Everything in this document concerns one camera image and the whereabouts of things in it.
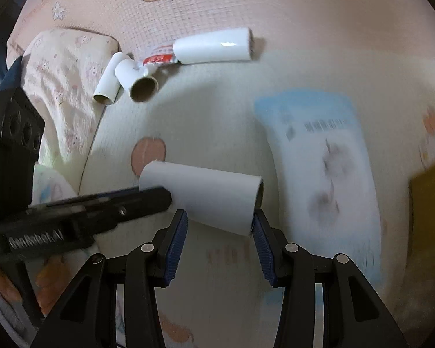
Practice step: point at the cream pink print pillow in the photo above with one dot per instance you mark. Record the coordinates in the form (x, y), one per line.
(65, 79)

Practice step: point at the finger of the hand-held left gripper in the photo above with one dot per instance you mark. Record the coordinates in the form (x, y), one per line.
(137, 203)

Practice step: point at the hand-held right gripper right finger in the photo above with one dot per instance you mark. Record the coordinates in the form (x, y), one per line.
(261, 252)

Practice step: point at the brown cardboard box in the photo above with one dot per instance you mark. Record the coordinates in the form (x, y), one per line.
(433, 203)

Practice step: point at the dark blue cloth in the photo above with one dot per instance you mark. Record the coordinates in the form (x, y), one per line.
(12, 76)

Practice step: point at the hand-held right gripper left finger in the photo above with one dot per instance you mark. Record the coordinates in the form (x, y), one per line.
(177, 250)

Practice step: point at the red white crumpled packet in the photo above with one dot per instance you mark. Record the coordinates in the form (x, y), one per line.
(159, 58)

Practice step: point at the matte white cardboard tube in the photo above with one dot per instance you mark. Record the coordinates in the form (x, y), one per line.
(210, 195)

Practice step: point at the pink cat print blanket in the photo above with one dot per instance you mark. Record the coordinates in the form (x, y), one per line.
(311, 43)

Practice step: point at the glossy white cardboard tube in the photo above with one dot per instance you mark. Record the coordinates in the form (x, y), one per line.
(214, 49)

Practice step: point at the small white cardboard tube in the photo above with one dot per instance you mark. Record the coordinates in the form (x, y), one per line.
(110, 78)
(134, 76)

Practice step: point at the person's left hand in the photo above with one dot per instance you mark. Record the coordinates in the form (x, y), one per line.
(54, 272)

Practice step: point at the light blue wipes packet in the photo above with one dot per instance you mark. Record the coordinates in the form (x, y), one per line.
(322, 174)

